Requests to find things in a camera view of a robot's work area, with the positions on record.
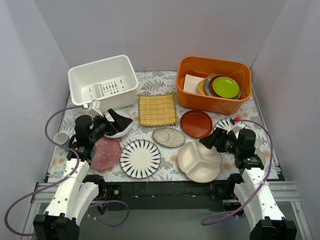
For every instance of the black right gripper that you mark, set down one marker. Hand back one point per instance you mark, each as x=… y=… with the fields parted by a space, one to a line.
x=215 y=139

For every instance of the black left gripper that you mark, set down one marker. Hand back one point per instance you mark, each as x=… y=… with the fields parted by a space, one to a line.
x=111 y=124

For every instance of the blue striped white plate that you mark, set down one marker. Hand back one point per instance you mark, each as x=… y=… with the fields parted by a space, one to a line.
x=140 y=159

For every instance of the yellow woven bamboo mat plate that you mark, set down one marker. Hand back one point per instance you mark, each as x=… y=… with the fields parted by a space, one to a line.
x=157 y=110

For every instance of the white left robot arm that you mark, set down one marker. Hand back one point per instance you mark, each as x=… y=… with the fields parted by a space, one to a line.
x=79 y=190

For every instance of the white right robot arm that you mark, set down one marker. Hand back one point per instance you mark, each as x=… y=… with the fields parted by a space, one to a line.
x=266 y=220

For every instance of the white plastic bin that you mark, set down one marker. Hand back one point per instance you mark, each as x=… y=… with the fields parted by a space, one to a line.
x=111 y=81

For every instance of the dark red plate in bin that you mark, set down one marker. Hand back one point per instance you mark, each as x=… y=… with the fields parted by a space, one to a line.
x=211 y=86

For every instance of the grey plate in bin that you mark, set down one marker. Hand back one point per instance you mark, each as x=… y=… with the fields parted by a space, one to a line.
x=207 y=86

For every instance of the yellow basket plate in bin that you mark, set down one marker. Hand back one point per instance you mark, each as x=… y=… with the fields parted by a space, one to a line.
x=200 y=87

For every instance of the white square plate in bin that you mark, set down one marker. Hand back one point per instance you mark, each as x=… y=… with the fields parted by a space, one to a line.
x=191 y=83

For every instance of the orange plastic bin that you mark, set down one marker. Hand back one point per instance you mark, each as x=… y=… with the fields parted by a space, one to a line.
x=203 y=67

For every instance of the white deep bowl plate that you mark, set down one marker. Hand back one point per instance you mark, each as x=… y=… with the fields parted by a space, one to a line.
x=125 y=131

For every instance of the pink polka dot plate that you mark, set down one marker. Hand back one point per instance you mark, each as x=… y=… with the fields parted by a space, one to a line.
x=107 y=153

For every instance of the red lacquer round plate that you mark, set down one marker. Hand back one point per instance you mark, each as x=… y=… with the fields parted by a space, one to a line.
x=196 y=123

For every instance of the beige divided plate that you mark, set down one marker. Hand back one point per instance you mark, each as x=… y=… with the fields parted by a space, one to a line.
x=200 y=164

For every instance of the small beige saucer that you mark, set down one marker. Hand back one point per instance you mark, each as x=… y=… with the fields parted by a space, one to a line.
x=260 y=155

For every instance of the floral patterned table mat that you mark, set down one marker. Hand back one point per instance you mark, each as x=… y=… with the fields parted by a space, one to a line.
x=156 y=83

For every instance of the lime green plate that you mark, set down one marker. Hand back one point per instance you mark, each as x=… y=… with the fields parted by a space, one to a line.
x=225 y=87

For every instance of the speckled oval ceramic plate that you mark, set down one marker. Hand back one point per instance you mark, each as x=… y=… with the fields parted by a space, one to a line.
x=169 y=137

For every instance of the small white cup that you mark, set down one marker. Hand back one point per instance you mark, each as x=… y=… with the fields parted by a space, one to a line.
x=62 y=139

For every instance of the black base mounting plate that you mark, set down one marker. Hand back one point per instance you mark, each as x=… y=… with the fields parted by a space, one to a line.
x=216 y=195

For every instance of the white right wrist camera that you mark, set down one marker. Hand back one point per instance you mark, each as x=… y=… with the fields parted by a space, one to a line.
x=236 y=129

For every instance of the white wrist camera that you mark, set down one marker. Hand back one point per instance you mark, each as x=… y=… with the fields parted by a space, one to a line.
x=94 y=109
x=236 y=129

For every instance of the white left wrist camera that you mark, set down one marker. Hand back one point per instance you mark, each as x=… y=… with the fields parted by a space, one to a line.
x=94 y=109

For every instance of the aluminium frame rail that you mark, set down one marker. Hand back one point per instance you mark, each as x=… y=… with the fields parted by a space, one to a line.
x=286 y=191

